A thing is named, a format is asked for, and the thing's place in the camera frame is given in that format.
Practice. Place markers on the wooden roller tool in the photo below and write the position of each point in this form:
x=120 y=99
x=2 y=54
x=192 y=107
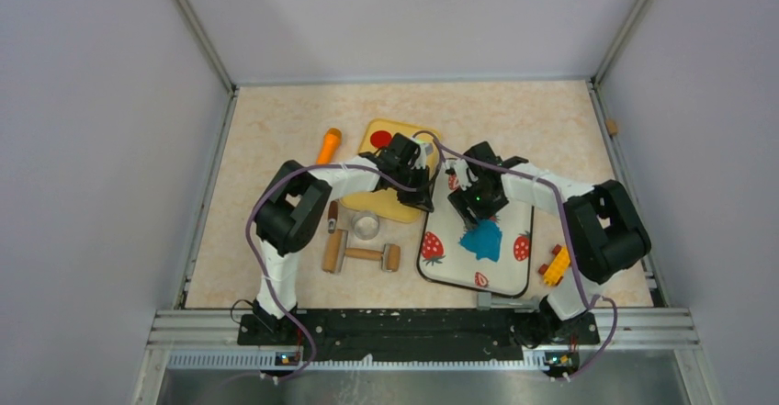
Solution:
x=337 y=251

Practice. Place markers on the brown handled scraper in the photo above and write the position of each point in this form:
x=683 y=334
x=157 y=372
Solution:
x=332 y=216

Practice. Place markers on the white strawberry enamel tray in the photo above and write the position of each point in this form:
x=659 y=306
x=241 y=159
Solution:
x=442 y=260

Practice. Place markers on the blue play dough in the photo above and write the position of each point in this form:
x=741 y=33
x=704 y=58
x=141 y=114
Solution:
x=484 y=241

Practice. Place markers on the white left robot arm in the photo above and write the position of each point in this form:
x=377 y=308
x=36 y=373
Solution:
x=284 y=219

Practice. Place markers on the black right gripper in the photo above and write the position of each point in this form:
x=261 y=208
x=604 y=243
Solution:
x=461 y=200

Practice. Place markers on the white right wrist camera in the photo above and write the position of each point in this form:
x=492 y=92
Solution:
x=459 y=168

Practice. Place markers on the red dough disc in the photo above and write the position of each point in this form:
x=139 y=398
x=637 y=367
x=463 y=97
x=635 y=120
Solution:
x=380 y=139

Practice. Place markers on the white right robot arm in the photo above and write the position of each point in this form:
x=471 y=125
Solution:
x=601 y=227

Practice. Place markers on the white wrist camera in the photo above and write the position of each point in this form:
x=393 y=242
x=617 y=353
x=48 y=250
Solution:
x=426 y=150
x=459 y=168

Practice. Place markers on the silver tape roll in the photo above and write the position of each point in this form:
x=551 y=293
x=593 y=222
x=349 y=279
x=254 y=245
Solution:
x=365 y=225

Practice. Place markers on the orange toy rolling pin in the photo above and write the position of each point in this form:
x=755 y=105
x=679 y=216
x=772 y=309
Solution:
x=331 y=141

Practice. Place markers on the yellow toy brick car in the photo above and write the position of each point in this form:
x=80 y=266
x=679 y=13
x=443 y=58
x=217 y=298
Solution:
x=553 y=272

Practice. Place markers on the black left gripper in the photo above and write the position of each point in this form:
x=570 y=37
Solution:
x=420 y=198

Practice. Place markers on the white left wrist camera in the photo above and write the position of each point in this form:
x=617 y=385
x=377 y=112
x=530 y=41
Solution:
x=426 y=150

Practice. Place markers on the yellow plastic tray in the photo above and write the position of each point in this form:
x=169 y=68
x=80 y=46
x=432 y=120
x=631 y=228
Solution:
x=384 y=202

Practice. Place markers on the grey toy bolt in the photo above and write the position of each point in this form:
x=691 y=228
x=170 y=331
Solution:
x=487 y=301

